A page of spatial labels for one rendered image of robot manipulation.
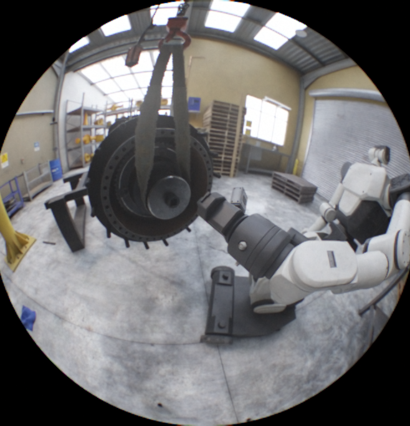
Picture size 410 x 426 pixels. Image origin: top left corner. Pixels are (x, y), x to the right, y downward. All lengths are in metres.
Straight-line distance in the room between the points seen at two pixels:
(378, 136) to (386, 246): 5.33
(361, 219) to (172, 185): 0.68
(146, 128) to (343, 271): 0.45
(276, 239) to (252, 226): 0.04
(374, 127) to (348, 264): 5.62
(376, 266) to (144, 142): 0.55
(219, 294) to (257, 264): 0.76
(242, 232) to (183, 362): 0.95
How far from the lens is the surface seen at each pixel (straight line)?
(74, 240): 1.70
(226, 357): 1.06
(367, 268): 0.28
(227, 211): 0.22
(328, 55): 7.69
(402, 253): 0.35
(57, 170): 6.69
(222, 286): 0.97
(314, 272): 0.17
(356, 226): 0.63
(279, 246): 0.19
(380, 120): 5.84
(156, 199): 0.38
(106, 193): 0.42
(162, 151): 0.50
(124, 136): 0.45
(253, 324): 0.95
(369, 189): 0.61
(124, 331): 1.12
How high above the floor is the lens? 1.03
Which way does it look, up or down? 31 degrees down
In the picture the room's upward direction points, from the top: 7 degrees clockwise
